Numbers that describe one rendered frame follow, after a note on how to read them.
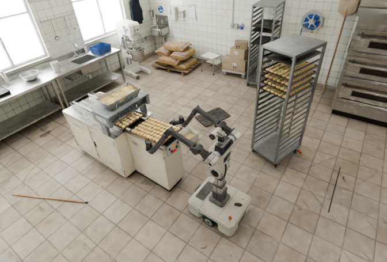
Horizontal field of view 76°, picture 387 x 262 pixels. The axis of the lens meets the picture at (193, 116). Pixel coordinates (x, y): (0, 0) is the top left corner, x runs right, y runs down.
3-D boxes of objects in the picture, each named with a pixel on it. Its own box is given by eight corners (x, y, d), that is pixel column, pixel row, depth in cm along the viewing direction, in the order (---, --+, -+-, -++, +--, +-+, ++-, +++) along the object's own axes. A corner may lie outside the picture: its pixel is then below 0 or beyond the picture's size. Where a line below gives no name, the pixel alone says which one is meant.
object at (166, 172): (136, 173, 388) (123, 128, 336) (151, 160, 410) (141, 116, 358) (170, 194, 352) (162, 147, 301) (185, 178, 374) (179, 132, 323)
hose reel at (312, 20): (313, 63, 553) (326, 10, 490) (311, 65, 542) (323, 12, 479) (294, 59, 573) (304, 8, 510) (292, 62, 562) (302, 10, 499)
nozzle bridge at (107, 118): (98, 131, 344) (91, 110, 324) (137, 106, 390) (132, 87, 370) (113, 139, 327) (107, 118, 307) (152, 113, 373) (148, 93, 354)
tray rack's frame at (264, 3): (254, 74, 636) (262, -2, 534) (274, 78, 613) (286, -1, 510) (245, 85, 593) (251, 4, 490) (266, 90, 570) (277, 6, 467)
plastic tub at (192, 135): (190, 134, 460) (189, 127, 451) (199, 139, 447) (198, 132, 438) (178, 142, 443) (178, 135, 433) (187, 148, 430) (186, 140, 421)
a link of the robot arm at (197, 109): (190, 106, 288) (196, 102, 293) (190, 114, 298) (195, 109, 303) (222, 128, 271) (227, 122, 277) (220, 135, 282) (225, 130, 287)
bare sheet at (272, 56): (291, 66, 286) (292, 65, 285) (264, 57, 313) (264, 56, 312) (321, 52, 314) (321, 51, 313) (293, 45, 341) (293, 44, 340)
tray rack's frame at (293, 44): (274, 169, 375) (296, 56, 273) (249, 151, 409) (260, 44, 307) (300, 150, 405) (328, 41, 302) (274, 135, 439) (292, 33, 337)
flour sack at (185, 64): (185, 71, 657) (185, 65, 649) (172, 68, 676) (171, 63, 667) (198, 61, 707) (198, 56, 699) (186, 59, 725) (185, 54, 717)
